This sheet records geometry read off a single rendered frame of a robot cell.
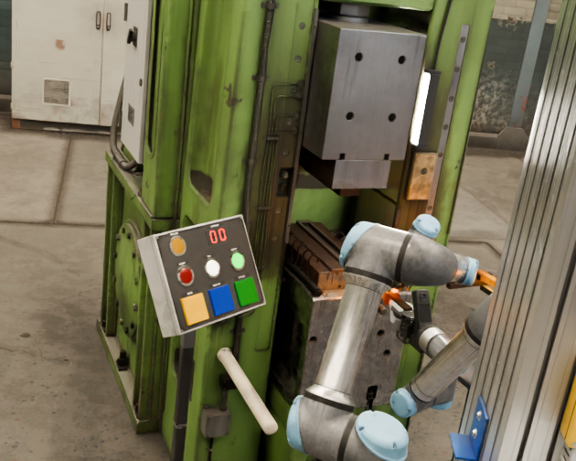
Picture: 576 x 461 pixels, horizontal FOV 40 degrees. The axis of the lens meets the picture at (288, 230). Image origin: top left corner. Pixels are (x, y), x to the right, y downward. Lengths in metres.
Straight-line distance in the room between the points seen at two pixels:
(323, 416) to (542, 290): 0.70
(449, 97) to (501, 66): 6.52
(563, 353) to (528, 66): 8.27
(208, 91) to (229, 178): 0.42
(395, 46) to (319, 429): 1.23
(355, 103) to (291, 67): 0.23
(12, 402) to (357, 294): 2.16
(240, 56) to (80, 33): 5.28
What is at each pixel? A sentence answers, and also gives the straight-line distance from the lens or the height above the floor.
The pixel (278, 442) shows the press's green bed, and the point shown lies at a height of 0.27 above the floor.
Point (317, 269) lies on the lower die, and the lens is 2.60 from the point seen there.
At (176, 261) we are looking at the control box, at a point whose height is 1.13.
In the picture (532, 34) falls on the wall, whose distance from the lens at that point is 9.39.
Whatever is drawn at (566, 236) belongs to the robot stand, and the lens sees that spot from 1.17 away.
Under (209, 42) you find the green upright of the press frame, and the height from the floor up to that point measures 1.62.
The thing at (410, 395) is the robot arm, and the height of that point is 0.92.
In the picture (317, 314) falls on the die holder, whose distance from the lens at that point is 2.57.
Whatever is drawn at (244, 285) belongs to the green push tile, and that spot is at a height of 1.03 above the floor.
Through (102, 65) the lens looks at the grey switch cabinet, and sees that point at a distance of 7.64.
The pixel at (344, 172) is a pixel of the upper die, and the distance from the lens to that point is 2.48.
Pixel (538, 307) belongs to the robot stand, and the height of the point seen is 1.53.
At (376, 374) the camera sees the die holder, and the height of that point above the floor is 0.60.
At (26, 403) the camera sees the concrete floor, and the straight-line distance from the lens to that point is 3.61.
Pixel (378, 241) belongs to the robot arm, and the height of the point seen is 1.38.
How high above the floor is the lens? 1.99
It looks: 20 degrees down
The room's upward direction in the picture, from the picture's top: 8 degrees clockwise
